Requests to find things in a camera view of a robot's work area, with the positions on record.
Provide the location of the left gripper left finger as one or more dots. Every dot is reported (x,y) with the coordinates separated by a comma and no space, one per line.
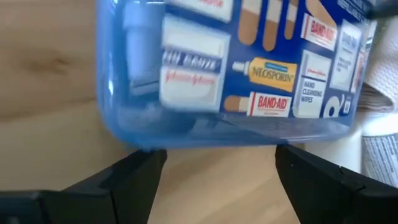
(118,193)

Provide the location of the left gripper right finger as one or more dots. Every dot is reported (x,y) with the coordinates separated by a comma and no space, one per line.
(329,196)

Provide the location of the white plastic pill bottle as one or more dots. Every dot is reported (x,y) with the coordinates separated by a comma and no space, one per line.
(379,155)

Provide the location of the blue first aid kit box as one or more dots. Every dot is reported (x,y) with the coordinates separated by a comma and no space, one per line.
(236,77)

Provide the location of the white perforated plastic basket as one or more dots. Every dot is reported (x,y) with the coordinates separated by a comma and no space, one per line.
(384,68)

